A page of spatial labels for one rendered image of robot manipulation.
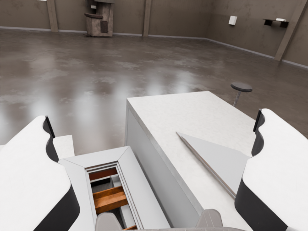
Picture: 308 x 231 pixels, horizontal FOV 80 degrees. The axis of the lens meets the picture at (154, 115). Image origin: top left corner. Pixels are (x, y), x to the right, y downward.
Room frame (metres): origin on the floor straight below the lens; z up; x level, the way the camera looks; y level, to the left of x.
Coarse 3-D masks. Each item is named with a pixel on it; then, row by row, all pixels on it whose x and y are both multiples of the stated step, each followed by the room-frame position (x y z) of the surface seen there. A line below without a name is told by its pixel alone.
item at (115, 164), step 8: (88, 168) 0.60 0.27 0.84; (96, 168) 0.61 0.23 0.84; (104, 168) 0.62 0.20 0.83; (112, 168) 0.64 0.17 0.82; (120, 168) 0.62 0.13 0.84; (88, 176) 0.56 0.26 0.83; (120, 176) 0.59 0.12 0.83; (88, 184) 0.52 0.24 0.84; (88, 192) 0.48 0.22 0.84; (128, 192) 0.50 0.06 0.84; (128, 200) 0.47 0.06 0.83; (96, 216) 0.39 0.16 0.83; (136, 216) 0.40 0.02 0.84; (136, 224) 0.38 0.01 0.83
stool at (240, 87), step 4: (232, 84) 2.79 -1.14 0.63; (236, 84) 2.81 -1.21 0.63; (240, 84) 2.84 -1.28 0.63; (244, 84) 2.87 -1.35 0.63; (236, 88) 2.68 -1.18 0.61; (240, 88) 2.66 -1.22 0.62; (244, 88) 2.67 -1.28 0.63; (248, 88) 2.69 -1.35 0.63; (252, 88) 2.75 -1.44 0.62; (240, 92) 2.77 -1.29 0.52; (236, 96) 2.79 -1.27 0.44; (236, 100) 2.77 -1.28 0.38
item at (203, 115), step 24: (168, 96) 1.06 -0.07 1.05; (192, 96) 1.11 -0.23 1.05; (216, 96) 1.16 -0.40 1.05; (144, 120) 0.74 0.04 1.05; (168, 120) 0.77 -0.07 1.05; (192, 120) 0.80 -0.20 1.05; (216, 120) 0.84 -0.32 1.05; (240, 120) 0.87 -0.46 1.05; (168, 144) 0.59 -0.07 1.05; (240, 144) 0.65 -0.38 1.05; (168, 168) 0.50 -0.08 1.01; (192, 168) 0.47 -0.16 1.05; (192, 192) 0.37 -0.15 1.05; (216, 192) 0.38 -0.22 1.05; (240, 216) 0.32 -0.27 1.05
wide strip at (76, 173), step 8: (64, 160) 0.62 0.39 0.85; (72, 168) 0.58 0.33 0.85; (80, 168) 0.58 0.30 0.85; (72, 176) 0.53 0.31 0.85; (80, 176) 0.54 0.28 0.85; (72, 184) 0.50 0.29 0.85; (80, 184) 0.50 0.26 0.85; (80, 192) 0.46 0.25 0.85; (80, 200) 0.43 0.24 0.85; (88, 200) 0.43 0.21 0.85; (80, 208) 0.40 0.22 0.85; (88, 208) 0.40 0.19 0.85; (80, 216) 0.37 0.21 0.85; (88, 216) 0.37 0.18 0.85; (80, 224) 0.34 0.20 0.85; (88, 224) 0.35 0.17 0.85
